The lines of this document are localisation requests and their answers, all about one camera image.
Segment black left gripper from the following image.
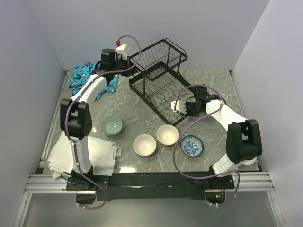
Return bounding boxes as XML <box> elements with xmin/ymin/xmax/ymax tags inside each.
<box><xmin>112</xmin><ymin>55</ymin><xmax>138</xmax><ymax>77</ymax></box>

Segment cream bowl with brown outside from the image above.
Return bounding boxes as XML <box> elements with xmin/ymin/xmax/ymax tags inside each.
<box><xmin>156</xmin><ymin>124</ymin><xmax>179</xmax><ymax>146</ymax></box>

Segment blue white patterned bowl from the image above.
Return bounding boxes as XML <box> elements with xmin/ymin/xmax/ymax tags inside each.
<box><xmin>180</xmin><ymin>135</ymin><xmax>204</xmax><ymax>157</ymax></box>

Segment black wire dish rack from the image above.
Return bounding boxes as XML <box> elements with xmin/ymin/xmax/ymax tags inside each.
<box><xmin>129</xmin><ymin>38</ymin><xmax>190</xmax><ymax>126</ymax></box>

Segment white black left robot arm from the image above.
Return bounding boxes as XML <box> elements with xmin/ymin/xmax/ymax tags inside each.
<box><xmin>60</xmin><ymin>44</ymin><xmax>134</xmax><ymax>190</ymax></box>

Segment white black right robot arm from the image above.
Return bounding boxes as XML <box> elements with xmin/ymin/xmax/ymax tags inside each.
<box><xmin>172</xmin><ymin>84</ymin><xmax>263</xmax><ymax>189</ymax></box>

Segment blue shark print cloth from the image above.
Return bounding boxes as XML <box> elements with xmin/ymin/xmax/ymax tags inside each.
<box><xmin>69</xmin><ymin>62</ymin><xmax>119</xmax><ymax>101</ymax></box>

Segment cream bowl near front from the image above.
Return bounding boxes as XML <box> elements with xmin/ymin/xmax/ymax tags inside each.
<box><xmin>133</xmin><ymin>134</ymin><xmax>157</xmax><ymax>157</ymax></box>

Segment pale green bowl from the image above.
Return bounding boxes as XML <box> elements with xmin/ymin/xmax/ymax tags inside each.
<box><xmin>101</xmin><ymin>116</ymin><xmax>123</xmax><ymax>135</ymax></box>

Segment plain white bowl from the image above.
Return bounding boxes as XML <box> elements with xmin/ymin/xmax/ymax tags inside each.
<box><xmin>243</xmin><ymin>157</ymin><xmax>257</xmax><ymax>166</ymax></box>

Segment white folded towel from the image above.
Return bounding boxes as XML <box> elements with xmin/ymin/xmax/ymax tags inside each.
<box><xmin>46</xmin><ymin>133</ymin><xmax>122</xmax><ymax>179</ymax></box>

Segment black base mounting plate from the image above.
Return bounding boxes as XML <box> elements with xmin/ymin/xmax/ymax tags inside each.
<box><xmin>66</xmin><ymin>172</ymin><xmax>234</xmax><ymax>204</ymax></box>

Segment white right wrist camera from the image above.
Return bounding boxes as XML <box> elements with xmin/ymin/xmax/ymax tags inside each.
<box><xmin>170</xmin><ymin>100</ymin><xmax>187</xmax><ymax>114</ymax></box>

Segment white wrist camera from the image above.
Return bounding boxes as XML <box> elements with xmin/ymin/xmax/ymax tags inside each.
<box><xmin>116</xmin><ymin>40</ymin><xmax>130</xmax><ymax>60</ymax></box>
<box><xmin>170</xmin><ymin>100</ymin><xmax>187</xmax><ymax>114</ymax></box>

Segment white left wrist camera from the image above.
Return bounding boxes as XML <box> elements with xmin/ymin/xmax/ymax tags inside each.
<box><xmin>116</xmin><ymin>40</ymin><xmax>130</xmax><ymax>60</ymax></box>

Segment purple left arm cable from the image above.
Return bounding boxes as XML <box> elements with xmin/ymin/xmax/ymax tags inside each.
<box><xmin>64</xmin><ymin>35</ymin><xmax>142</xmax><ymax>210</ymax></box>

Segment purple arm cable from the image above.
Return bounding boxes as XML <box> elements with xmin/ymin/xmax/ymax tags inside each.
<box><xmin>173</xmin><ymin>84</ymin><xmax>241</xmax><ymax>207</ymax></box>
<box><xmin>64</xmin><ymin>35</ymin><xmax>142</xmax><ymax>210</ymax></box>

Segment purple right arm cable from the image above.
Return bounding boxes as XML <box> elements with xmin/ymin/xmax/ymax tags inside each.
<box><xmin>173</xmin><ymin>84</ymin><xmax>241</xmax><ymax>207</ymax></box>

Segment aluminium frame rail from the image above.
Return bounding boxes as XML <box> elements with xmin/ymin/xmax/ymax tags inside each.
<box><xmin>24</xmin><ymin>172</ymin><xmax>274</xmax><ymax>194</ymax></box>

